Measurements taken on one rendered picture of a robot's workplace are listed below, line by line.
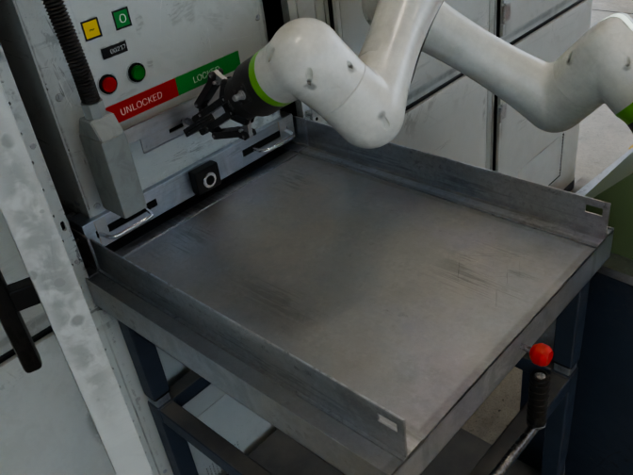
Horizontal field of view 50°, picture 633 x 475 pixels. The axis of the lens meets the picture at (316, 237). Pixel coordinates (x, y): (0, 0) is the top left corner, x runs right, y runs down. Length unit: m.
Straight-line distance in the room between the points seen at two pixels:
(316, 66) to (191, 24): 0.43
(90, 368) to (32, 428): 0.76
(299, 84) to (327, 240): 0.35
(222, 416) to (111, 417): 1.06
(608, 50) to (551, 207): 0.33
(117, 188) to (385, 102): 0.46
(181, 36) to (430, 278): 0.63
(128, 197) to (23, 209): 0.69
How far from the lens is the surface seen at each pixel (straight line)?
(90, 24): 1.23
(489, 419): 2.04
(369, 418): 0.86
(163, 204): 1.37
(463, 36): 1.46
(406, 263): 1.16
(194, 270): 1.22
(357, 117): 1.01
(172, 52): 1.33
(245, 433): 1.78
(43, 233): 0.52
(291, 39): 0.98
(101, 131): 1.15
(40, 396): 1.32
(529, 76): 1.49
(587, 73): 1.43
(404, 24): 1.14
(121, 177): 1.18
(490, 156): 2.31
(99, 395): 0.61
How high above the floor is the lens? 1.53
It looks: 34 degrees down
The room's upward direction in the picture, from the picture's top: 8 degrees counter-clockwise
